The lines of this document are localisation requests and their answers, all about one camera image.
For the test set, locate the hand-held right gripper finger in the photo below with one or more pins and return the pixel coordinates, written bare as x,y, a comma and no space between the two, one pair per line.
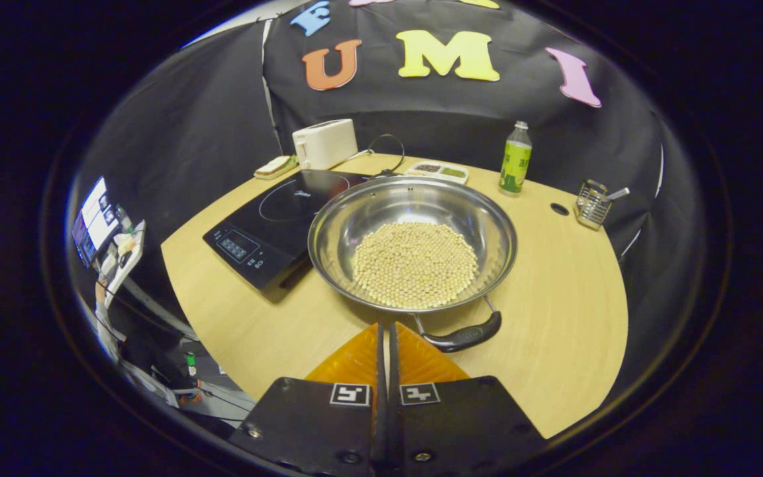
395,424
380,424

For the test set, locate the stainless steel pot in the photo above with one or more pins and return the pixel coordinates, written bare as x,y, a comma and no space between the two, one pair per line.
414,202

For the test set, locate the black induction cooktop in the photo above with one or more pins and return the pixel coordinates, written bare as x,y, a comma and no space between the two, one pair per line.
269,225

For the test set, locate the pile of soybeans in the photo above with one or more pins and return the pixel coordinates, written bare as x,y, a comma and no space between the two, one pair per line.
414,265

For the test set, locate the white divided bean tray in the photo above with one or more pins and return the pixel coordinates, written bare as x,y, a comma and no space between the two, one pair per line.
438,172

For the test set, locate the small plate with bread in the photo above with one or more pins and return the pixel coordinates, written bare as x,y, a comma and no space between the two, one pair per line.
275,167

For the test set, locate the white toaster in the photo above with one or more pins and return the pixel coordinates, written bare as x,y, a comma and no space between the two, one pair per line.
325,144

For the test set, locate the green label drink bottle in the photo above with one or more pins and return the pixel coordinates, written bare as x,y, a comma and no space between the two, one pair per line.
515,165

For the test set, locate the white side desk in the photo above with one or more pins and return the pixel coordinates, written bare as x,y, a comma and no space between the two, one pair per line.
131,255

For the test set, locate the black backdrop cloth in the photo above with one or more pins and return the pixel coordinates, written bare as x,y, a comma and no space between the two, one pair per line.
421,106

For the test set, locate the computer monitor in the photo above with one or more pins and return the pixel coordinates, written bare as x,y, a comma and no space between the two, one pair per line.
95,222

